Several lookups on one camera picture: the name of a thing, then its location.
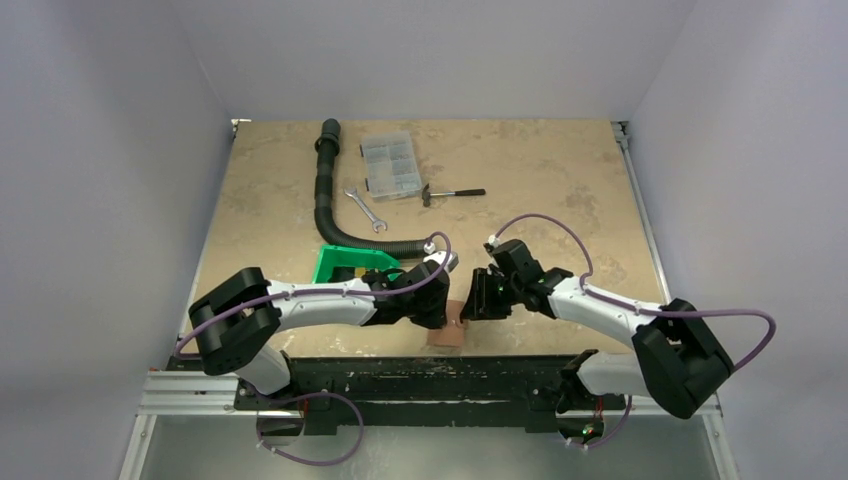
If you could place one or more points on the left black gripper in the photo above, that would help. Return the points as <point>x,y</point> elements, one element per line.
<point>437,319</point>

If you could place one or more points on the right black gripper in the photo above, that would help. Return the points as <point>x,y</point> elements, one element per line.
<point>482,296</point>

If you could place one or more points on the green plastic bin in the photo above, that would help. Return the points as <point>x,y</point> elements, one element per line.
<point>338,263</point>

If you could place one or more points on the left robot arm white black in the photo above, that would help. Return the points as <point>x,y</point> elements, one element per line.
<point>232,324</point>

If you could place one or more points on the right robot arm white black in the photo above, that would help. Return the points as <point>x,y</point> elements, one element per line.
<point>676,359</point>

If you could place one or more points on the silver open-end wrench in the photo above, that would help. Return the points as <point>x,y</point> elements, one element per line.
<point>377,223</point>

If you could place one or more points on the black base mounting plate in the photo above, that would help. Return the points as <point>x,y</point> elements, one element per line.
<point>484,391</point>

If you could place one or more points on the clear plastic screw organizer box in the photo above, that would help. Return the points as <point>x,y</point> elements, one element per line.
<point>391,166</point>

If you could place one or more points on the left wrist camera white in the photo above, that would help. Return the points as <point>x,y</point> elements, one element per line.
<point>448,259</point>

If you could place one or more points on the small black-handled hammer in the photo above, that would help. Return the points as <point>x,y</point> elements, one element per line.
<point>427,194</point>

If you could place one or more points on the aluminium frame rail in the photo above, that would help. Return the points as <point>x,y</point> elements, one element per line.
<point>187,427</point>

